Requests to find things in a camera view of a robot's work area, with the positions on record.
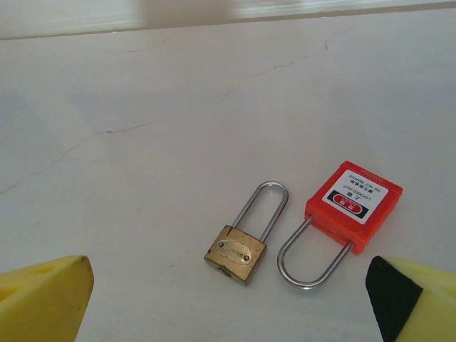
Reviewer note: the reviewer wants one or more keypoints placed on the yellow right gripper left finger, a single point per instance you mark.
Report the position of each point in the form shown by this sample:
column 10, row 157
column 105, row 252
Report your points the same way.
column 42, row 303

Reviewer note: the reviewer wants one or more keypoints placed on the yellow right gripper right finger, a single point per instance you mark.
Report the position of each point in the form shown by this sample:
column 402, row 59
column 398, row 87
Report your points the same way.
column 420, row 313

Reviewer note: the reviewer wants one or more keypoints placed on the red safety padlock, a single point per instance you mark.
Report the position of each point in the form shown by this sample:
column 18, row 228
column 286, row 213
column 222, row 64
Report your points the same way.
column 342, row 217

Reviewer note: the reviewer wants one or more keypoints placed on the brass padlock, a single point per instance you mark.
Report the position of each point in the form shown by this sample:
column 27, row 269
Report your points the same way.
column 235, row 254

